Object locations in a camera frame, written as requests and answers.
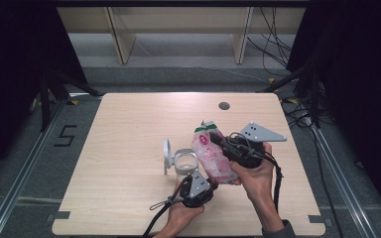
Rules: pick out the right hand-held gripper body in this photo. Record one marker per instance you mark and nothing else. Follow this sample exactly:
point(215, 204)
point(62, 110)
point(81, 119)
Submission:
point(259, 134)

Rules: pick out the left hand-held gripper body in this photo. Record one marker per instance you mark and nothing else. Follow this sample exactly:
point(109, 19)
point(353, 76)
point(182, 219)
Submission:
point(196, 188)

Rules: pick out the pink and white plastic bag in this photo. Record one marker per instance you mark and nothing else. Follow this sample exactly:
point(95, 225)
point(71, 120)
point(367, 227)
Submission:
point(211, 158)

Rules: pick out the clear jar with white lid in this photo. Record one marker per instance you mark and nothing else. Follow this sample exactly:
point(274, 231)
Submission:
point(186, 163)

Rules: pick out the person's left hand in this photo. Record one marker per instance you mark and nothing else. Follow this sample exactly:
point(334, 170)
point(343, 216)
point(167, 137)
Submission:
point(182, 216)

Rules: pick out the person's right hand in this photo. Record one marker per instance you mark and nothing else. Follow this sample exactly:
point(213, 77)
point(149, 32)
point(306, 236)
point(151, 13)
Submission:
point(258, 180)

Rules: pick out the black metal stand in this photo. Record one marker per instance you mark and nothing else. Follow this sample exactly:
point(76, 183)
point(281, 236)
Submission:
point(315, 99)
point(46, 99)

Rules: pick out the black curtain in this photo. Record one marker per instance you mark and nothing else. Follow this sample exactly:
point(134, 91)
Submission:
point(360, 82)
point(10, 66)

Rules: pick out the light wooden shelf unit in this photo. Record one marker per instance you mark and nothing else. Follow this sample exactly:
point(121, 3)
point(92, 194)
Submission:
point(178, 20)

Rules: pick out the silver metal floor rail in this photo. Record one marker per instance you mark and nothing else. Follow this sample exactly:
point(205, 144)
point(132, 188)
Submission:
point(340, 178)
point(20, 178)

